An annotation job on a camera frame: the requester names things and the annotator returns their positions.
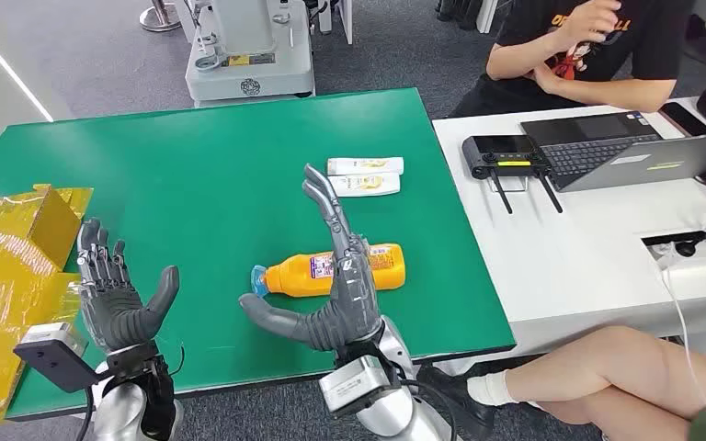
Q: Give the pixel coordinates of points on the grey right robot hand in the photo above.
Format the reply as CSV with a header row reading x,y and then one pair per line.
x,y
353,298

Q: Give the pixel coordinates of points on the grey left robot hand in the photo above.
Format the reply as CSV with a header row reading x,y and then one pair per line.
x,y
112,310

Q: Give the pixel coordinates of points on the grey laptop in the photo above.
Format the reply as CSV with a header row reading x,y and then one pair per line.
x,y
590,152

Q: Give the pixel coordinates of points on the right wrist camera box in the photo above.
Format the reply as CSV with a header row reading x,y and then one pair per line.
x,y
353,383

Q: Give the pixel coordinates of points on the yellow taped cardboard box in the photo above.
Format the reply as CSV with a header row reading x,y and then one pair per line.
x,y
6,286

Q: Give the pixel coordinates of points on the grey white robot base machine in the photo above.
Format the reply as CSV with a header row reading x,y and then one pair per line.
x,y
249,67

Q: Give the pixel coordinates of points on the person with crossed legs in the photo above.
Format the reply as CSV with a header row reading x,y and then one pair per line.
x,y
603,371

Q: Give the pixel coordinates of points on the black smartphone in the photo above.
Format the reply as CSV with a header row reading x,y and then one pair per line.
x,y
687,118

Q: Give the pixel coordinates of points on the metal stanchion base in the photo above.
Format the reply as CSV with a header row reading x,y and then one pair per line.
x,y
159,18

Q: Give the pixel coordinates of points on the black remote controller with antennas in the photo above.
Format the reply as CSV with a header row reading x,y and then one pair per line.
x,y
499,155

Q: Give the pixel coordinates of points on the white cosmetic tube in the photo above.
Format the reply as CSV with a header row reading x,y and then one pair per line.
x,y
368,184
365,165

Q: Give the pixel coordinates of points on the orange bottle with clear cap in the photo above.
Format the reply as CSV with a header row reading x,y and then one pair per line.
x,y
295,277

